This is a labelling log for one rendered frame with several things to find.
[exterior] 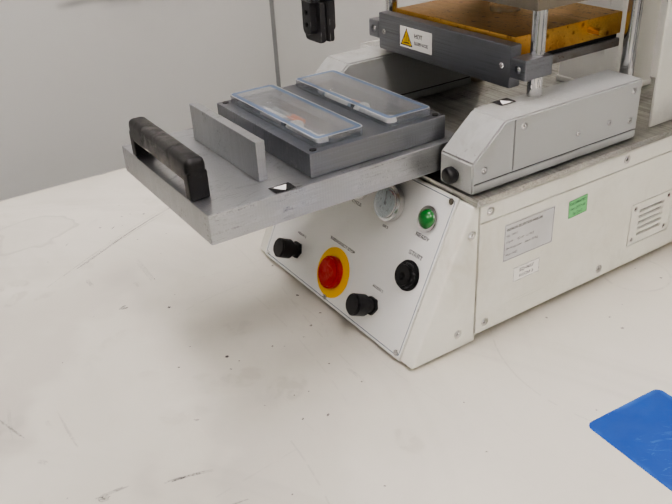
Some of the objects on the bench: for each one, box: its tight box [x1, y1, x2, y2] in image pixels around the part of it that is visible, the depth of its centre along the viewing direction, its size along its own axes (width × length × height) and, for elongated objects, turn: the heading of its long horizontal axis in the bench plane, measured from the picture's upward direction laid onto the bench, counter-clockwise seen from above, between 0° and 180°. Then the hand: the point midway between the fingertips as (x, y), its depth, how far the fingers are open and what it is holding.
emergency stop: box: [318, 255, 343, 289], centre depth 93 cm, size 2×4×4 cm, turn 38°
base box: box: [260, 136, 672, 369], centre depth 101 cm, size 54×38×17 cm
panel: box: [265, 178, 460, 361], centre depth 91 cm, size 2×30×19 cm, turn 38°
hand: (319, 20), depth 78 cm, fingers closed
